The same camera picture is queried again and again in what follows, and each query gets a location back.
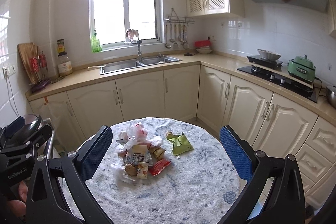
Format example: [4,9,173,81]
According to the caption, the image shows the brown lumpy potato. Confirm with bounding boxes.
[125,163,137,177]

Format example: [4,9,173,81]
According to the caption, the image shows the blue white milk carton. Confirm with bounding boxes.
[123,144,153,166]

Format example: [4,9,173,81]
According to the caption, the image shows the clear red plastic bag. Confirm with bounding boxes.
[116,123,163,152]

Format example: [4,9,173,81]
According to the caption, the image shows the red snack wrapper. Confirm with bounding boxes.
[149,159,171,176]

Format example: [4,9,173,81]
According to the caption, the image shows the green snack bag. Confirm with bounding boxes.
[166,131,194,156]

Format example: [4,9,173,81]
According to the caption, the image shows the white plastic wrap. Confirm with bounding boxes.
[110,162,135,184]

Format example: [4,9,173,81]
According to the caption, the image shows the small colourful juice carton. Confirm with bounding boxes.
[136,161,149,179]

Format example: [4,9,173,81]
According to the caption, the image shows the black lidded trash bin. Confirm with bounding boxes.
[13,114,55,159]

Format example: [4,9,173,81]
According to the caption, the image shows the chrome kitchen faucet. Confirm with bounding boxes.
[132,40,142,62]

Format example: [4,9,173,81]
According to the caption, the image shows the person's left hand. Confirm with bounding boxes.
[7,181,29,218]

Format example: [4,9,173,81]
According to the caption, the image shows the red utensil rack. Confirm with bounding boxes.
[30,52,51,93]

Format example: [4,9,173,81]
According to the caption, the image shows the large clear jar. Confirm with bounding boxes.
[58,52,73,77]

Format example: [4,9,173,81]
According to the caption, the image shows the wooden cutting board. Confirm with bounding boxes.
[18,42,38,85]

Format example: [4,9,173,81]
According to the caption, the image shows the yellow label sauce bottle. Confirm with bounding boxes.
[57,39,66,55]

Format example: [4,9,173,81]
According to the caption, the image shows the steel pot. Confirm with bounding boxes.
[326,85,336,109]

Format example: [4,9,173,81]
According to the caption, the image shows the green dish soap bottle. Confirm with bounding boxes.
[91,32,102,53]

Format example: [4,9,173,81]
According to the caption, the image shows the black gas stove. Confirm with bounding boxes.
[237,56,317,103]

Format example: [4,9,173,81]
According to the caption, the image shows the green electric cooker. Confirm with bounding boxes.
[288,55,316,83]

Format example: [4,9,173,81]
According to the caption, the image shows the cream lower cabinets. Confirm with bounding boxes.
[29,65,335,208]

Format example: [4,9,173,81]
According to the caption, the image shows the grey wok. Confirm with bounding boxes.
[257,49,282,61]

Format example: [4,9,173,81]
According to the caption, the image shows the stainless steel double sink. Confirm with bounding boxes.
[100,54,181,75]

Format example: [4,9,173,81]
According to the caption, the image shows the red container with bowl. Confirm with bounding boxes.
[194,40,213,54]

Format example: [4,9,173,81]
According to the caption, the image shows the white framed window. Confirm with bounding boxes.
[89,0,162,51]

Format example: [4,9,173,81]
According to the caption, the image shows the white wall socket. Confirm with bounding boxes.
[2,65,17,79]

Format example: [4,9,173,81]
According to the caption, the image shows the hanging utensil rail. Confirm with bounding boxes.
[163,7,195,51]

